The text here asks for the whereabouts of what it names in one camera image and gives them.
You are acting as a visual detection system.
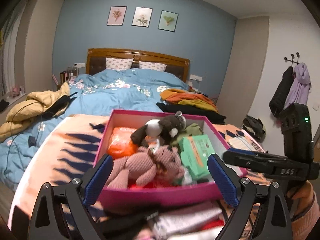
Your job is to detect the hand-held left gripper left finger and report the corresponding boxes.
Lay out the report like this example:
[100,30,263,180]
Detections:
[29,154,113,240]

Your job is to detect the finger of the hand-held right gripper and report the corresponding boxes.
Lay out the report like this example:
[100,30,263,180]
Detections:
[222,152,277,178]
[226,148,287,161]

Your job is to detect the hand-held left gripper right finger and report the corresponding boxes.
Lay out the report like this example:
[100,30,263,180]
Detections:
[207,153,293,240]

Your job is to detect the pink knitted plush toy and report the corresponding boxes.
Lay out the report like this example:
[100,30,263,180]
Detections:
[106,145,185,189]

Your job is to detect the pink storage box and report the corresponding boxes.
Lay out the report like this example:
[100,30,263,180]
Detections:
[93,109,248,207]

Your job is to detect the brown plush monkey toy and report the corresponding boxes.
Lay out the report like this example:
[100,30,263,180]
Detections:
[130,111,187,148]

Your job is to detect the person's right forearm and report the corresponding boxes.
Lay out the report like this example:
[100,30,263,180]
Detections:
[286,180,320,240]

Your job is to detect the white fabric pouch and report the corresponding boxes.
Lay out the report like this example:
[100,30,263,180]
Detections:
[229,130,265,153]

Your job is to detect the dark bag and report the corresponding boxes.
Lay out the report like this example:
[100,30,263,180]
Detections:
[242,115,267,140]

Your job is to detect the green box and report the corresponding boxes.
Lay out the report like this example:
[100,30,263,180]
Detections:
[179,134,217,180]

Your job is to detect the orange packet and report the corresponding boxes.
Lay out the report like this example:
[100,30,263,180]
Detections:
[107,127,139,159]

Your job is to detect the red plastic tool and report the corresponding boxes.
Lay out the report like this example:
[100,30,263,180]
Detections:
[204,219,225,230]

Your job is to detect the dark hanging coat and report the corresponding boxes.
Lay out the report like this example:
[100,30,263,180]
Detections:
[269,66,295,118]

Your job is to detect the orange patterned blanket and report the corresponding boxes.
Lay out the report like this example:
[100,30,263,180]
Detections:
[7,114,270,240]

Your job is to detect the white cartoon print box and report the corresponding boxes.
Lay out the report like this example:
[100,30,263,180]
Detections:
[152,207,223,238]

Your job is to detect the black folded clothes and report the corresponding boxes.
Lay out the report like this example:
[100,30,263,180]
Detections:
[156,102,227,125]

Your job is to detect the blue floral duvet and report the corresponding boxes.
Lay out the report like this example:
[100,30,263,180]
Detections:
[0,68,190,188]

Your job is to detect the black scarf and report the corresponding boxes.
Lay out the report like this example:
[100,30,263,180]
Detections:
[41,92,78,118]

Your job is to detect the beige down jacket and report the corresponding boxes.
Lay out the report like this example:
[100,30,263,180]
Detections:
[0,82,71,142]

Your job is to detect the white patterned pillow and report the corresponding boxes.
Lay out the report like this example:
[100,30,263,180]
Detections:
[139,61,167,72]
[105,57,134,70]

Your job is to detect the pink windowsill ornament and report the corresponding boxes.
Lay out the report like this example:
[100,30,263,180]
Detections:
[11,85,25,97]

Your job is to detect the wooden bed headboard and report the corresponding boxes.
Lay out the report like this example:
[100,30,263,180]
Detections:
[86,48,190,83]

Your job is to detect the grey and yellow curtain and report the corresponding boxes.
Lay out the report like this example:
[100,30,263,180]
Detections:
[0,22,10,98]

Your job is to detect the green leaf framed picture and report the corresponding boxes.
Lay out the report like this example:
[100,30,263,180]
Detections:
[158,10,179,32]

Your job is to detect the pink flower framed picture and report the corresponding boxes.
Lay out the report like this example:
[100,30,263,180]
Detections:
[107,6,127,26]

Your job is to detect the white flower framed picture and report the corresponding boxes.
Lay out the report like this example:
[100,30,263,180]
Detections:
[132,7,153,28]

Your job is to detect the black fabric strap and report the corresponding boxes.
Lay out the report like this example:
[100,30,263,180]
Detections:
[100,210,160,240]

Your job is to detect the black wall hook rack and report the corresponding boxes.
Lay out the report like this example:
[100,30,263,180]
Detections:
[284,52,300,64]

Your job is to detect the black charger cable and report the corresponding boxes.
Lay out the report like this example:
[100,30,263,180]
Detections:
[5,92,78,170]

